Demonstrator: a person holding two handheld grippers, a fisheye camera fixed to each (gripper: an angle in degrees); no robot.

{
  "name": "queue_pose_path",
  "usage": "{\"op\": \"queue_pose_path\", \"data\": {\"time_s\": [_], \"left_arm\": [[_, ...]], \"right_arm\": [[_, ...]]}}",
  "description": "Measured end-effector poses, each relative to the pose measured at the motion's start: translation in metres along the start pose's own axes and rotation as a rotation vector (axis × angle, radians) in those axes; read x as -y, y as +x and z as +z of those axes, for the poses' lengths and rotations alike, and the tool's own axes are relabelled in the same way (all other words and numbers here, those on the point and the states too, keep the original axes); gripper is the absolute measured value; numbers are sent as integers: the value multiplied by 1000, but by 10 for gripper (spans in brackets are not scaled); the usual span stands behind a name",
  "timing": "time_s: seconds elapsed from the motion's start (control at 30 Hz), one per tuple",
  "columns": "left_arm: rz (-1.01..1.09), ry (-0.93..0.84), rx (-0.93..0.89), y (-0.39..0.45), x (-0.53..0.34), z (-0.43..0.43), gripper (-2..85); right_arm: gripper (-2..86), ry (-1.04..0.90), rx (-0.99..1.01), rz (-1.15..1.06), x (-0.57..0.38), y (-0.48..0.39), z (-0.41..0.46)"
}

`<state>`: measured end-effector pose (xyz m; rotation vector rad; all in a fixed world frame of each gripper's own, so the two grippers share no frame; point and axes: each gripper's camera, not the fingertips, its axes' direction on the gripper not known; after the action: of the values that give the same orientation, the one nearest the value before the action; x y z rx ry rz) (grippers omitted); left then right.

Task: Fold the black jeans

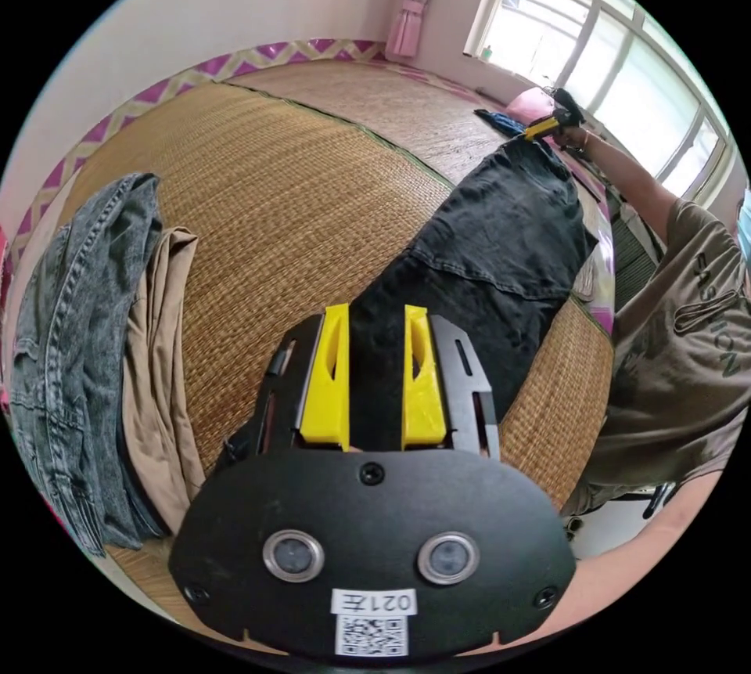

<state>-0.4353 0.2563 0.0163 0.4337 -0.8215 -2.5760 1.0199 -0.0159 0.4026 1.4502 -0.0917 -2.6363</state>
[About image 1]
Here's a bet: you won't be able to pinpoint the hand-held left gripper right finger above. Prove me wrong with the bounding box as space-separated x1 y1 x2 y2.
401 304 451 450

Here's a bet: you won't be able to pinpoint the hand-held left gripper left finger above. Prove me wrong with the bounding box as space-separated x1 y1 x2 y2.
297 302 353 451

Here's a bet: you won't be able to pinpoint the black jeans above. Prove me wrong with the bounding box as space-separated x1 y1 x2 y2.
221 137 599 467

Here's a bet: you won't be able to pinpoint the person's left forearm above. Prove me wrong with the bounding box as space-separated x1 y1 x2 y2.
570 483 731 578

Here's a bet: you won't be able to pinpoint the person's right forearm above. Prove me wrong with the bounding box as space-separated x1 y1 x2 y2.
583 130 685 245

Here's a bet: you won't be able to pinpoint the person's right hand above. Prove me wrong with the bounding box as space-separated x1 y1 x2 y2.
553 121 591 156

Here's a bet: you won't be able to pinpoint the pink pillow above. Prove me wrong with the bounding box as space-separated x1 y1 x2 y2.
506 86 559 124

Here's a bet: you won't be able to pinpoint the dark blue garment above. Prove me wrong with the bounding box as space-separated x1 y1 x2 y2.
473 107 528 137

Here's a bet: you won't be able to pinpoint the bed with woven mat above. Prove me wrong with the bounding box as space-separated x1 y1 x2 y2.
10 38 618 637

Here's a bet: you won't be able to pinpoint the pile of clothes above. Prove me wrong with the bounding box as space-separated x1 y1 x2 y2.
10 172 207 559

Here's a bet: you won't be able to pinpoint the person's body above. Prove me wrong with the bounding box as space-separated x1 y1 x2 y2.
558 185 751 524

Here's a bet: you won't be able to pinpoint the window with white frame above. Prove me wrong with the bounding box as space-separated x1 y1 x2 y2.
462 0 742 200

